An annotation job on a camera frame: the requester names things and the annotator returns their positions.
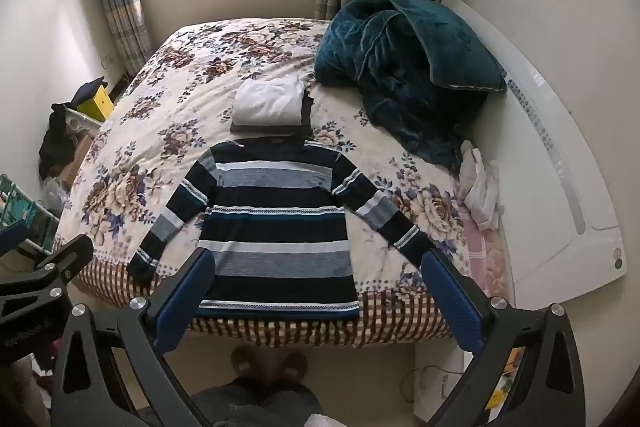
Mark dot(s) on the white crumpled cloth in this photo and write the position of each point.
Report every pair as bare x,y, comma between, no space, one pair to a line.
480,187

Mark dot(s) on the clear plastic bag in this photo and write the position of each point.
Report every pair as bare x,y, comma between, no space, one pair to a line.
55,197

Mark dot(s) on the white folded garment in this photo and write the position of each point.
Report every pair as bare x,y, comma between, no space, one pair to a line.
265,99

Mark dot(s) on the cardboard box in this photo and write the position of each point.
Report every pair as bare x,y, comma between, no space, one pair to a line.
77,159

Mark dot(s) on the striped navy sweater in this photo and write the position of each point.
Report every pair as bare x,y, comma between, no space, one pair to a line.
280,227

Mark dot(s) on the yellow box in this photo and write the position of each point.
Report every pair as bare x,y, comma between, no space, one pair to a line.
97,105

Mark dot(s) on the black clothing heap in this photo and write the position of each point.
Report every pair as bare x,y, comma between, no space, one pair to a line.
52,142

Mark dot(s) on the grey slipper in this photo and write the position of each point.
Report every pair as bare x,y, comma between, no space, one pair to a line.
245,361
294,364

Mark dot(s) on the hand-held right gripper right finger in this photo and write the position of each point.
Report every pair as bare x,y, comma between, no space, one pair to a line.
450,302

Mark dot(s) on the pink checked sheet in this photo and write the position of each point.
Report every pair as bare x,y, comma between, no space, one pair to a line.
482,257

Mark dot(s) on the floral bed blanket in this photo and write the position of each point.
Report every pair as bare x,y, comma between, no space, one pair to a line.
165,117

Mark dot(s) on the white ornate rack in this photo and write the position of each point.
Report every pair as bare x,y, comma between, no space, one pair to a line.
82,123

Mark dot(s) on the grey folded garment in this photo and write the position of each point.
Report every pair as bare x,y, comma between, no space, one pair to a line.
265,130

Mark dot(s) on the white headboard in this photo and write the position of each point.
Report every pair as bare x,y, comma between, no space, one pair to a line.
540,187

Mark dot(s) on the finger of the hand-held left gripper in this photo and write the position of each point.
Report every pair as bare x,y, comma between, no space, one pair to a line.
60,264
10,234

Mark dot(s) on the white bed frame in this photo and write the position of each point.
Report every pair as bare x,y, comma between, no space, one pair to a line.
437,367

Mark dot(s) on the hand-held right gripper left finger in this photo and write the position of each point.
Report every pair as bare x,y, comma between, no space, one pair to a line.
185,302

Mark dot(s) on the dark cloth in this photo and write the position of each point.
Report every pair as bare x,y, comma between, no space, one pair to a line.
87,88

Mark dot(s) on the dark teal garment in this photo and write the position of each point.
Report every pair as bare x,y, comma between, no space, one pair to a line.
400,72

